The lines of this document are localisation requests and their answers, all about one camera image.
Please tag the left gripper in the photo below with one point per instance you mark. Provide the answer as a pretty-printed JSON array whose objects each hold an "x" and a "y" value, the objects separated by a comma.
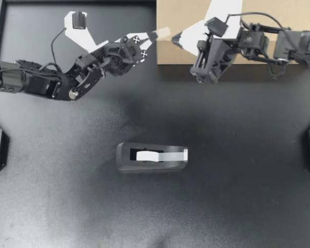
[{"x": 118, "y": 59}]

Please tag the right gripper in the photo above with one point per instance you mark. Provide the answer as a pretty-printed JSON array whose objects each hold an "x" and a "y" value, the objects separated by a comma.
[{"x": 217, "y": 56}]

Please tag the cut piece of clear tape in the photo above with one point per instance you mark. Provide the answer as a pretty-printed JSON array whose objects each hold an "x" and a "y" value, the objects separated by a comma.
[{"x": 162, "y": 33}]

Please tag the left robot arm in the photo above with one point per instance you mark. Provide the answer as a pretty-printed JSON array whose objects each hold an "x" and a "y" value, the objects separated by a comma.
[{"x": 33, "y": 82}]

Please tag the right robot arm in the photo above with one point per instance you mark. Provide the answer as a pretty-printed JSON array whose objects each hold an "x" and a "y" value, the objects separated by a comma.
[{"x": 294, "y": 46}]

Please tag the brown cardboard box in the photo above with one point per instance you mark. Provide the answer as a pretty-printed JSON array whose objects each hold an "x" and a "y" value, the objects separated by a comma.
[{"x": 273, "y": 10}]

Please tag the black tape dispenser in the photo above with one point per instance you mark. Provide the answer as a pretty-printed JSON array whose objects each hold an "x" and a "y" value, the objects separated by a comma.
[{"x": 149, "y": 165}]

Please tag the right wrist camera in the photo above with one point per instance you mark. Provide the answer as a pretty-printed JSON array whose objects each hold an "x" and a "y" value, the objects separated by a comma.
[{"x": 230, "y": 15}]

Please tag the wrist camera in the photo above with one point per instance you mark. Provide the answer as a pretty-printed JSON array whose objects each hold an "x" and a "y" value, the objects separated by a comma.
[
  {"x": 230, "y": 15},
  {"x": 80, "y": 36}
]

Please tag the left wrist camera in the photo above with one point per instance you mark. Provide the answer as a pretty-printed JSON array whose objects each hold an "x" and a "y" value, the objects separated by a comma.
[{"x": 80, "y": 36}]

